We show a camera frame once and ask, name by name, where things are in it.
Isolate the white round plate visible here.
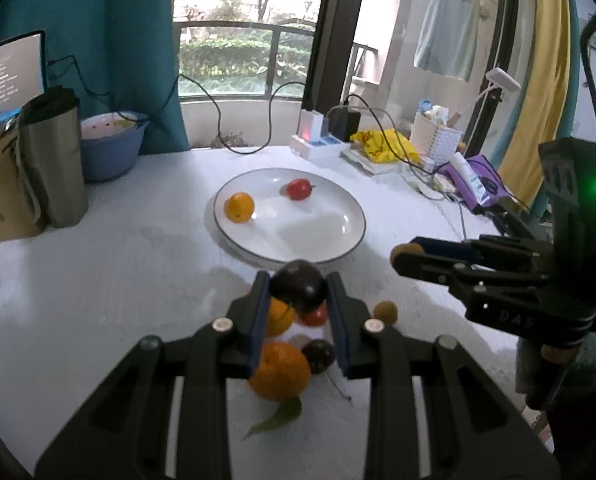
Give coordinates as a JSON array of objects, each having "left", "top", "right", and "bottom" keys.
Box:
[{"left": 213, "top": 167, "right": 367, "bottom": 266}]

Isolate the black power adapter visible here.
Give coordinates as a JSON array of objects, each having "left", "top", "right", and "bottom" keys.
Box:
[{"left": 328, "top": 105, "right": 361, "bottom": 142}]

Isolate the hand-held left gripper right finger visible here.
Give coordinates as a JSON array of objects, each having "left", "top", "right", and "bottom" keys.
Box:
[{"left": 327, "top": 272, "right": 561, "bottom": 480}]

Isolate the black power cable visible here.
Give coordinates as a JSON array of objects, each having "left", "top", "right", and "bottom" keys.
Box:
[{"left": 47, "top": 55, "right": 306, "bottom": 156}]

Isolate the large orange with leaf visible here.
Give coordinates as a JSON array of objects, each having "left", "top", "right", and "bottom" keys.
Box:
[{"left": 248, "top": 342, "right": 312, "bottom": 402}]

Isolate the white charging dock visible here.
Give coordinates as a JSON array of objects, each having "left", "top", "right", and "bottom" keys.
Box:
[{"left": 291, "top": 108, "right": 351, "bottom": 161}]

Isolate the steel tumbler with lid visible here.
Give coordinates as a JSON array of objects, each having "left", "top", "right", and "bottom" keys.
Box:
[{"left": 18, "top": 86, "right": 90, "bottom": 228}]

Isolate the balcony railing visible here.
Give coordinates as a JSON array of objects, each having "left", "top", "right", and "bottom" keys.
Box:
[{"left": 173, "top": 20, "right": 316, "bottom": 98}]

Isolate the blue plastic basin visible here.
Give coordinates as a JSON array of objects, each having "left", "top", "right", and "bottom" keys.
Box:
[{"left": 80, "top": 111, "right": 151, "bottom": 182}]

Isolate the dark purple passion fruit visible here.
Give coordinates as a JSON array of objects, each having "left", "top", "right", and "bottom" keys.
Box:
[
  {"left": 301, "top": 339, "right": 337, "bottom": 375},
  {"left": 270, "top": 259, "right": 327, "bottom": 313}
]

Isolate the laptop screen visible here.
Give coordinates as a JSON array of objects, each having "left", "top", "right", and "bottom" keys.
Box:
[{"left": 0, "top": 30, "right": 46, "bottom": 117}]

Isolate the red apple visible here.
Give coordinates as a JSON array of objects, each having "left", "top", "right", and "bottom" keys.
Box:
[{"left": 285, "top": 179, "right": 316, "bottom": 202}]

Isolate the yellow curtain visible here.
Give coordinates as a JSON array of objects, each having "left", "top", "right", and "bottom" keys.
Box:
[{"left": 498, "top": 0, "right": 573, "bottom": 211}]

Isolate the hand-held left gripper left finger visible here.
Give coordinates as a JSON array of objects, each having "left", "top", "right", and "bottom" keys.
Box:
[{"left": 34, "top": 271, "right": 271, "bottom": 480}]

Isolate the white desk lamp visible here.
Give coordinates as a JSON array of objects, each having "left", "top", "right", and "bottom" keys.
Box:
[{"left": 450, "top": 67, "right": 521, "bottom": 126}]

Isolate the white woven basket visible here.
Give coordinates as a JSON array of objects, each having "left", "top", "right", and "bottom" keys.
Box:
[{"left": 409, "top": 111, "right": 464, "bottom": 166}]

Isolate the teal curtain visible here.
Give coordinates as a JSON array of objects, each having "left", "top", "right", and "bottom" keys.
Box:
[{"left": 0, "top": 0, "right": 191, "bottom": 153}]

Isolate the purple pouch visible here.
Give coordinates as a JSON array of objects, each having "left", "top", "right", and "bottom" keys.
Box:
[{"left": 438, "top": 155, "right": 513, "bottom": 213}]

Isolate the small brown longan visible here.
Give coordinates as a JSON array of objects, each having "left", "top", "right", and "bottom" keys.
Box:
[{"left": 373, "top": 300, "right": 397, "bottom": 327}]

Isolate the hanging pale towel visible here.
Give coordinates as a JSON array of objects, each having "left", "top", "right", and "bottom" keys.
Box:
[{"left": 414, "top": 0, "right": 480, "bottom": 82}]

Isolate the brown paper bag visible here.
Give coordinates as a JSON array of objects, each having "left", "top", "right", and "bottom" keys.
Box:
[{"left": 0, "top": 125, "right": 46, "bottom": 246}]

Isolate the small orange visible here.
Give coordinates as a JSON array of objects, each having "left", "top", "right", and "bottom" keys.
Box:
[
  {"left": 265, "top": 297, "right": 297, "bottom": 338},
  {"left": 224, "top": 192, "right": 255, "bottom": 223}
]

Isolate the black window frame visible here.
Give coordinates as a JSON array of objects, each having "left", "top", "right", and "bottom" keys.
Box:
[{"left": 303, "top": 0, "right": 369, "bottom": 111}]

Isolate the white tray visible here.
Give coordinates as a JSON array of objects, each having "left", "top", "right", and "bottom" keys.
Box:
[{"left": 340, "top": 147, "right": 419, "bottom": 176}]

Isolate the yellow cloth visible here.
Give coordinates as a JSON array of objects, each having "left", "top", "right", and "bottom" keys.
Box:
[{"left": 350, "top": 128, "right": 421, "bottom": 165}]

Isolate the green leaf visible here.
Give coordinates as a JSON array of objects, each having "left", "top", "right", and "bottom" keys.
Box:
[{"left": 242, "top": 396, "right": 303, "bottom": 442}]

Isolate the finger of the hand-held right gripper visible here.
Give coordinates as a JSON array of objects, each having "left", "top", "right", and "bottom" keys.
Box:
[
  {"left": 410, "top": 235, "right": 553, "bottom": 263},
  {"left": 390, "top": 244, "right": 473, "bottom": 286}
]

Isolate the white tube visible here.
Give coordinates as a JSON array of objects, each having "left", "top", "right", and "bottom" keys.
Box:
[{"left": 450, "top": 152, "right": 493, "bottom": 206}]

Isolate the small red tomato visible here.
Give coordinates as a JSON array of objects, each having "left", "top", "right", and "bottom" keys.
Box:
[{"left": 298, "top": 302, "right": 329, "bottom": 328}]

